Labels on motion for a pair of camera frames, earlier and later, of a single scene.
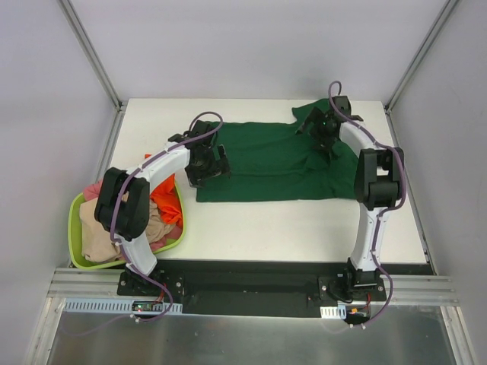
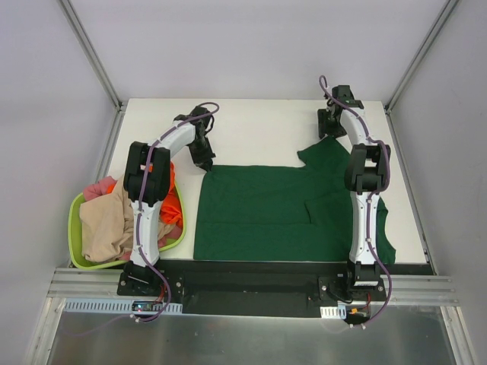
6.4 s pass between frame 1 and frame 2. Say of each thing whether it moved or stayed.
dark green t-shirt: moved
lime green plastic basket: stayed
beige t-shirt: stayed
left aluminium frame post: stayed
